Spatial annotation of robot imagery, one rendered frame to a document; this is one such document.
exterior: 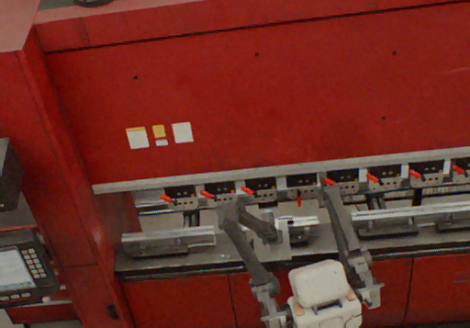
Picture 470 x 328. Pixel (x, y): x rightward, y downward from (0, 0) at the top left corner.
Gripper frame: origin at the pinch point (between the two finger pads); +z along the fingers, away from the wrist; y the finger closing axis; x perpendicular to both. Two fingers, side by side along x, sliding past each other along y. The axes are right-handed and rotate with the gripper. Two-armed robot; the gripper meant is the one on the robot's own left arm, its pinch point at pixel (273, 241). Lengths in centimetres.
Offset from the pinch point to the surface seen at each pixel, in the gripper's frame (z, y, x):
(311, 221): 13.7, -21.1, -11.4
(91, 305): 24, 101, 21
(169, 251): 17, 55, -3
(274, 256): -0.9, -0.3, 8.3
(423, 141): -31, -73, -33
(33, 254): -61, 101, 10
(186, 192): -15.3, 39.8, -24.9
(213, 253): 18.8, 31.9, -0.6
